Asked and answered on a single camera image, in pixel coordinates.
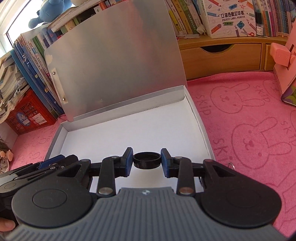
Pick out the pink triangular toy house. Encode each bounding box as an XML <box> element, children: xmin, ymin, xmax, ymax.
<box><xmin>269</xmin><ymin>23</ymin><xmax>296</xmax><ymax>107</ymax></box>

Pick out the flat stack of books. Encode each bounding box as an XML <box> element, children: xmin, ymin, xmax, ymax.
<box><xmin>47</xmin><ymin>0</ymin><xmax>109</xmax><ymax>33</ymax></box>

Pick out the row of upright books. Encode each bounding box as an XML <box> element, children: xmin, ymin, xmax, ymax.
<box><xmin>165</xmin><ymin>0</ymin><xmax>293</xmax><ymax>37</ymax></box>

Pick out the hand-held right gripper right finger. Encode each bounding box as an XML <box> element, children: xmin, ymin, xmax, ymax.
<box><xmin>161</xmin><ymin>148</ymin><xmax>234</xmax><ymax>197</ymax></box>

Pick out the wooden desk organizer with drawers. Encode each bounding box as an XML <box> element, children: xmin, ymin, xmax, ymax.
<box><xmin>177</xmin><ymin>32</ymin><xmax>289</xmax><ymax>81</ymax></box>

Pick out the pink rabbit-print towel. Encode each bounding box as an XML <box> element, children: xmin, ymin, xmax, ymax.
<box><xmin>9</xmin><ymin>71</ymin><xmax>296</xmax><ymax>237</ymax></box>

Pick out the dark blue plush toy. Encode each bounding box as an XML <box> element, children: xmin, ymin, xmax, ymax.
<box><xmin>28</xmin><ymin>0</ymin><xmax>73</xmax><ymax>28</ymax></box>

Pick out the white label printer box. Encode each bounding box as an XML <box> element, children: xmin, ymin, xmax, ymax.
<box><xmin>203</xmin><ymin>0</ymin><xmax>257</xmax><ymax>39</ymax></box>

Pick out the grey cardboard box with lid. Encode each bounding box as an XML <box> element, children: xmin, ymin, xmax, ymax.
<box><xmin>44</xmin><ymin>0</ymin><xmax>215</xmax><ymax>193</ymax></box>

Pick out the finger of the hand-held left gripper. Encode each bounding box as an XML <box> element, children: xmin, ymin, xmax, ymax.
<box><xmin>14</xmin><ymin>166</ymin><xmax>62</xmax><ymax>183</ymax></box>
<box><xmin>9</xmin><ymin>154</ymin><xmax>79</xmax><ymax>173</ymax></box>

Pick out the stack of worn books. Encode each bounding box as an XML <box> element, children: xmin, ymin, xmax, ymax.
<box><xmin>0</xmin><ymin>50</ymin><xmax>30</xmax><ymax>123</ymax></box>

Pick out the red plastic crate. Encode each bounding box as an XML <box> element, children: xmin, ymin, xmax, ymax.
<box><xmin>5</xmin><ymin>89</ymin><xmax>57</xmax><ymax>136</ymax></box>

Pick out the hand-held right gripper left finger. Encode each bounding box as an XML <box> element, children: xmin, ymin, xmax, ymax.
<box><xmin>58</xmin><ymin>147</ymin><xmax>134</xmax><ymax>197</ymax></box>

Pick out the person's left hand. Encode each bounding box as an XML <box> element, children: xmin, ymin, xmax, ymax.
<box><xmin>0</xmin><ymin>217</ymin><xmax>16</xmax><ymax>232</ymax></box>

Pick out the row of thin blue books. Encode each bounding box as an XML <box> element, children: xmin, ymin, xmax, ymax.
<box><xmin>13</xmin><ymin>30</ymin><xmax>65</xmax><ymax>118</ymax></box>

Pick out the brown-haired doll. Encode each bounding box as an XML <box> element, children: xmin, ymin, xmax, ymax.
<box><xmin>0</xmin><ymin>137</ymin><xmax>13</xmax><ymax>174</ymax></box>

